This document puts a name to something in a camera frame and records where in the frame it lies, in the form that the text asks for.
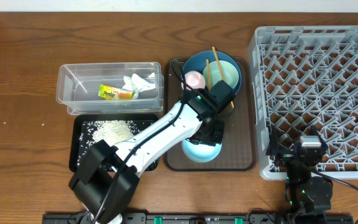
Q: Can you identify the white rice pile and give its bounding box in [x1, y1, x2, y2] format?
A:
[92, 120, 134, 146]

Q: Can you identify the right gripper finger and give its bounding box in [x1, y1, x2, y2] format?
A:
[311, 125, 327, 146]
[268, 124, 279, 155]

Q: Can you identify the light blue bowl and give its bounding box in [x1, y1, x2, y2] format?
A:
[181, 140, 222, 163]

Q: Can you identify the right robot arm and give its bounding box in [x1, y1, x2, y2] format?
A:
[265, 125, 333, 223]

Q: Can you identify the dark blue plate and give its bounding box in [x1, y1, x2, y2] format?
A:
[183, 50, 242, 94]

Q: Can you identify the mint green bowl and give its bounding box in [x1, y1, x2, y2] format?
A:
[203, 60, 239, 92]

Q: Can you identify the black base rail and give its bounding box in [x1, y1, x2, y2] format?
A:
[41, 212, 354, 224]

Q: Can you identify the white tissue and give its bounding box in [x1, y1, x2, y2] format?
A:
[122, 73, 156, 93]

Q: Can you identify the yellow green snack wrapper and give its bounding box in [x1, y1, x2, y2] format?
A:
[98, 84, 138, 100]

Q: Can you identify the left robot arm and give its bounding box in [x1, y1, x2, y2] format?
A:
[69, 86, 235, 223]

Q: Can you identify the pink cup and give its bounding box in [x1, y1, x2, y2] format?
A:
[185, 70, 206, 90]

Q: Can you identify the clear plastic bin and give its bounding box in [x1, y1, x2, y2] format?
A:
[56, 62, 164, 114]

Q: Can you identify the grey dishwasher rack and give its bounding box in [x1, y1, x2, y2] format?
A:
[248, 26, 358, 180]

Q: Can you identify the wooden chopstick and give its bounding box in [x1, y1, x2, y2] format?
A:
[212, 46, 234, 109]
[206, 59, 212, 90]

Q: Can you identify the black plastic tray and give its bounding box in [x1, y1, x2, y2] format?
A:
[69, 114, 158, 172]

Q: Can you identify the brown serving tray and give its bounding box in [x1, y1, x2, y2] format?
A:
[163, 57, 257, 172]

